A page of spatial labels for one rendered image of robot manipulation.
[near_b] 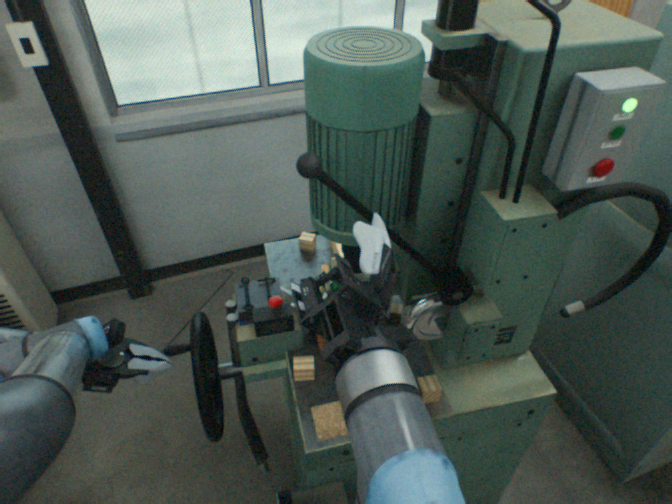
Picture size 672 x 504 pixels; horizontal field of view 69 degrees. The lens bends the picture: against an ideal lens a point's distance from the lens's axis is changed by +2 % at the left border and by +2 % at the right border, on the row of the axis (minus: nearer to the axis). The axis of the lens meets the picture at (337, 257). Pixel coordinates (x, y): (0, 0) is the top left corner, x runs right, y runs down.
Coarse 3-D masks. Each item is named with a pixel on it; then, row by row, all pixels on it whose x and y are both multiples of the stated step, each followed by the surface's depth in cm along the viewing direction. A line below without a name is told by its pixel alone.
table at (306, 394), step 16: (288, 240) 130; (320, 240) 130; (272, 256) 126; (288, 256) 126; (304, 256) 126; (320, 256) 125; (272, 272) 121; (288, 272) 121; (304, 272) 121; (320, 272) 121; (304, 336) 106; (288, 352) 103; (304, 352) 103; (256, 368) 103; (272, 368) 103; (288, 368) 100; (320, 368) 100; (304, 384) 97; (320, 384) 97; (304, 400) 94; (320, 400) 94; (336, 400) 94; (304, 416) 92; (304, 432) 89; (304, 448) 87; (320, 448) 87; (336, 448) 88; (352, 448) 89; (320, 464) 90
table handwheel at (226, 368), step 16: (192, 320) 104; (208, 320) 114; (192, 336) 99; (208, 336) 118; (192, 352) 97; (208, 352) 110; (192, 368) 96; (208, 368) 107; (224, 368) 108; (240, 368) 109; (208, 384) 97; (208, 400) 96; (208, 416) 96; (208, 432) 98
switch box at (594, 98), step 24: (600, 72) 67; (624, 72) 67; (648, 72) 67; (576, 96) 67; (600, 96) 63; (624, 96) 64; (648, 96) 65; (576, 120) 68; (600, 120) 66; (624, 120) 67; (648, 120) 68; (552, 144) 74; (576, 144) 69; (600, 144) 69; (624, 144) 70; (552, 168) 75; (576, 168) 71; (624, 168) 73
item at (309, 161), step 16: (304, 160) 62; (320, 160) 63; (304, 176) 63; (320, 176) 64; (336, 192) 66; (400, 240) 75; (416, 256) 79; (432, 272) 82; (448, 272) 85; (448, 288) 83; (464, 288) 84; (480, 288) 89; (448, 304) 86
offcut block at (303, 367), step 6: (294, 360) 97; (300, 360) 97; (306, 360) 97; (312, 360) 97; (294, 366) 96; (300, 366) 96; (306, 366) 96; (312, 366) 96; (294, 372) 96; (300, 372) 96; (306, 372) 96; (312, 372) 96; (294, 378) 97; (300, 378) 97; (306, 378) 97; (312, 378) 97
